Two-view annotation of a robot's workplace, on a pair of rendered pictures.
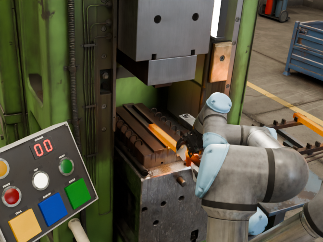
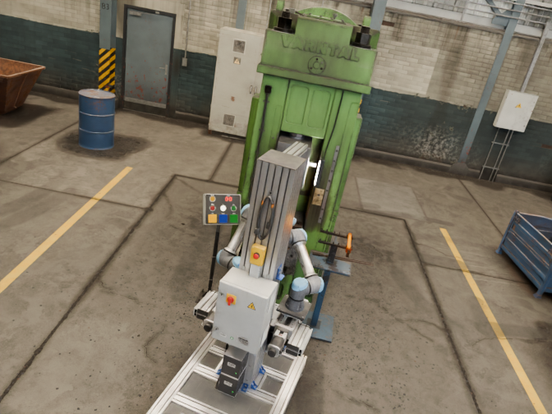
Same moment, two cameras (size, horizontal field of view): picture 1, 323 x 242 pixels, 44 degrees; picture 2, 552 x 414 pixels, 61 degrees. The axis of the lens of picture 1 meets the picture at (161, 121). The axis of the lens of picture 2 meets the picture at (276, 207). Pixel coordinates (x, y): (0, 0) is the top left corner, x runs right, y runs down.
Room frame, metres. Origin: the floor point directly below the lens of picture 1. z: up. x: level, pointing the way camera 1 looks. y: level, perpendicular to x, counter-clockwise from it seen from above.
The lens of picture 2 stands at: (-2.03, -2.07, 2.98)
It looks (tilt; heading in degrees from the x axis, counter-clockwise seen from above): 25 degrees down; 32
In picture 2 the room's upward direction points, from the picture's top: 11 degrees clockwise
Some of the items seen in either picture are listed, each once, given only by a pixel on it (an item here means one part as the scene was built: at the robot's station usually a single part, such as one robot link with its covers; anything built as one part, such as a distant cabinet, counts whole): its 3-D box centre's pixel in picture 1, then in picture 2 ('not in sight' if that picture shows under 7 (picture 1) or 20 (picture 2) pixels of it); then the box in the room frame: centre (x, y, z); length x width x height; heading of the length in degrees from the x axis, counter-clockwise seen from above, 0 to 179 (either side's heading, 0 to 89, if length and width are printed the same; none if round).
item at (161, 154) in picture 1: (142, 131); not in sight; (1.56, 0.08, 0.96); 0.42 x 0.20 x 0.09; 31
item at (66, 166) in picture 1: (66, 166); not in sight; (1.06, 0.29, 1.09); 0.05 x 0.03 x 0.04; 121
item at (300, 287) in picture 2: not in sight; (299, 287); (0.64, -0.77, 0.98); 0.13 x 0.12 x 0.14; 156
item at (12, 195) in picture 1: (11, 196); not in sight; (0.89, 0.40, 1.09); 0.05 x 0.03 x 0.04; 121
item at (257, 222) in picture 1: (247, 216); not in sight; (0.99, -0.29, 1.00); 0.11 x 0.08 x 0.09; 31
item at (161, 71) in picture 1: (146, 53); not in sight; (1.56, 0.08, 1.32); 0.42 x 0.20 x 0.10; 31
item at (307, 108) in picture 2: not in sight; (308, 103); (1.71, 0.12, 2.06); 0.44 x 0.41 x 0.47; 31
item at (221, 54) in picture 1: (220, 62); (318, 196); (1.65, -0.23, 1.27); 0.09 x 0.02 x 0.17; 121
